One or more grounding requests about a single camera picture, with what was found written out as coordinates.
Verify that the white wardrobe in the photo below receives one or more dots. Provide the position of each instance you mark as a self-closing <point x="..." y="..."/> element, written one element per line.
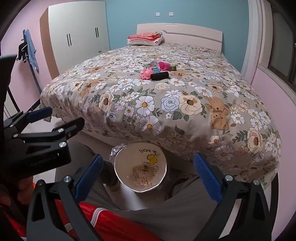
<point x="76" y="23"/>

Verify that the white bed headboard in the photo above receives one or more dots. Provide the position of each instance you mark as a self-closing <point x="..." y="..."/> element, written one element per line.
<point x="196" y="37"/>

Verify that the clear plastic bin liner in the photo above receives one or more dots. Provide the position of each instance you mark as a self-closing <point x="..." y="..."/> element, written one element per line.
<point x="116" y="151"/>

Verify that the floral bed blanket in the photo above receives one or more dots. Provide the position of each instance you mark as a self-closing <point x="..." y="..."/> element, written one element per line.
<point x="161" y="92"/>

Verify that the small printed card packet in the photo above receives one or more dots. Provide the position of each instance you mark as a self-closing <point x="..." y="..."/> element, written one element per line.
<point x="152" y="63"/>

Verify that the folded red cloth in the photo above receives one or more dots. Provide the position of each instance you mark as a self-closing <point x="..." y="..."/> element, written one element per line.
<point x="143" y="36"/>

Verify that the dark framed window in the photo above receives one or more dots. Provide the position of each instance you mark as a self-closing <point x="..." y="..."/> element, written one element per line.
<point x="282" y="53"/>

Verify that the person's grey trousers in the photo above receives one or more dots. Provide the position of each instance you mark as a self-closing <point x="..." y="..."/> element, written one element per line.
<point x="161" y="220"/>

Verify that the white waste bin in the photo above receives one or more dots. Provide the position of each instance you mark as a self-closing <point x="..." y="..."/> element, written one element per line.
<point x="129" y="162"/>

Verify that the pink pig toy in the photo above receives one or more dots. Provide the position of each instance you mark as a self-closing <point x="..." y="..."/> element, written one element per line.
<point x="145" y="74"/>

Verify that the person's red jacket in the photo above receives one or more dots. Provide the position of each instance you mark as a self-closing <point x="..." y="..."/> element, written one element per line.
<point x="104" y="220"/>

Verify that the small green box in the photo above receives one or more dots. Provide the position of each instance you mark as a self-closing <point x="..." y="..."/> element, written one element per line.
<point x="173" y="68"/>

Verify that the pink cup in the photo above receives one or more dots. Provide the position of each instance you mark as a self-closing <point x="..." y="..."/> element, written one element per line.
<point x="163" y="66"/>

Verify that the black cylinder roll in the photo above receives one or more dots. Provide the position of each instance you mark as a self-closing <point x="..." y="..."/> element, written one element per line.
<point x="159" y="76"/>

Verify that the white moulded wall trim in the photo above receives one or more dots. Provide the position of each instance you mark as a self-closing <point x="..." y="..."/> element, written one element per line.
<point x="253" y="34"/>

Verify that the blue towel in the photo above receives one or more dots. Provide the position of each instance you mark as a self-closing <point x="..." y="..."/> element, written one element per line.
<point x="31" y="51"/>

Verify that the black metal stand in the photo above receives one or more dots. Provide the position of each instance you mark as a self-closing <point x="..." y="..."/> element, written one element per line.
<point x="23" y="52"/>

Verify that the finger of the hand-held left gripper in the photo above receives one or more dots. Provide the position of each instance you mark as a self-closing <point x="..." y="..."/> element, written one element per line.
<point x="71" y="126"/>
<point x="40" y="113"/>

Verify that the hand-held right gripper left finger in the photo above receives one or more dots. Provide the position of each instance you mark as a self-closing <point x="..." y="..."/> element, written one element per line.
<point x="89" y="176"/>

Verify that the folded red clothes on pillow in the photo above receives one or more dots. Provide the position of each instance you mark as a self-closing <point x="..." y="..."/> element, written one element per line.
<point x="148" y="43"/>

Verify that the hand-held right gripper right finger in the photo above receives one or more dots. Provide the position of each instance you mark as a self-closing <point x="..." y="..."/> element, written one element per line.
<point x="207" y="178"/>

